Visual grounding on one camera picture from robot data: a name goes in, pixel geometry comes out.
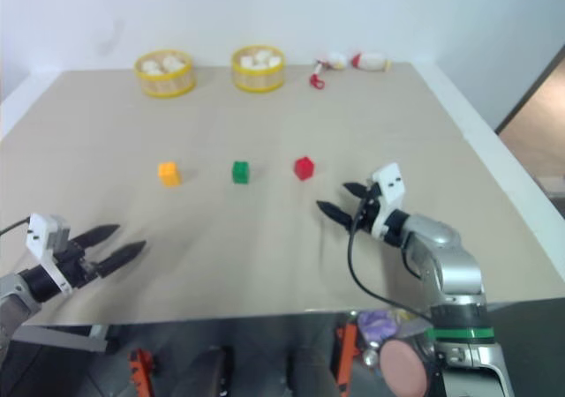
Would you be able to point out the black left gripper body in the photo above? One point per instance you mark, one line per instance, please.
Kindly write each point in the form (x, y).
(75, 261)

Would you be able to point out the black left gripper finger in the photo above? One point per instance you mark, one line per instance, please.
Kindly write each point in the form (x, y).
(121, 256)
(98, 233)

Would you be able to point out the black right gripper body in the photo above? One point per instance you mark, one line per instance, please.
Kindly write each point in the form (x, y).
(368, 211)

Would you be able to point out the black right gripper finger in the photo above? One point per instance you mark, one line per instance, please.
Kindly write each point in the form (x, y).
(356, 189)
(334, 212)

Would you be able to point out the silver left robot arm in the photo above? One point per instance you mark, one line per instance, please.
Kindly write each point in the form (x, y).
(13, 293)

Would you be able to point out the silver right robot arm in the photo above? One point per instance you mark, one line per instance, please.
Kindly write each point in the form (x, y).
(450, 273)

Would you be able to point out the red cube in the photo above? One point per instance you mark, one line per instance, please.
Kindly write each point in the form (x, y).
(304, 168)

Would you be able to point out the orange cube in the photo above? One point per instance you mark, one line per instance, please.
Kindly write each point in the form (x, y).
(169, 174)

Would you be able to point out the green cube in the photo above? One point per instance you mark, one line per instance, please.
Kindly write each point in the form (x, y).
(240, 172)

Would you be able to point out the purple crumpled bag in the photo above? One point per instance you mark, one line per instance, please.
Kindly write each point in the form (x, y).
(377, 324)

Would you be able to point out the orange black clamp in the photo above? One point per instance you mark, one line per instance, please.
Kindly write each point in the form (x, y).
(346, 348)
(142, 370)

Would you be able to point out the red and white toy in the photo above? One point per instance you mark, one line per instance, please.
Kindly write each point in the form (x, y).
(324, 68)

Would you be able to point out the white red yellow toy bottle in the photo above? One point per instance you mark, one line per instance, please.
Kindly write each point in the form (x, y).
(371, 61)

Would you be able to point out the yellow bamboo basket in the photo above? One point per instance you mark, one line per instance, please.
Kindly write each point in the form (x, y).
(167, 78)
(259, 70)

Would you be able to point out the pink round disc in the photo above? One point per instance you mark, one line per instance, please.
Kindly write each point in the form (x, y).
(404, 364)

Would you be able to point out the white buns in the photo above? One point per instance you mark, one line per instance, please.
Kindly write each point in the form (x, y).
(162, 65)
(261, 59)

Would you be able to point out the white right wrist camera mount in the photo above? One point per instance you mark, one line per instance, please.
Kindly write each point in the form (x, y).
(389, 189)

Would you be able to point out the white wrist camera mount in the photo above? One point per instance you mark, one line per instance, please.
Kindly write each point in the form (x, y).
(40, 235)
(389, 189)

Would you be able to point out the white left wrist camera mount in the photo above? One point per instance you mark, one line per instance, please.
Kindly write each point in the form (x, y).
(40, 235)

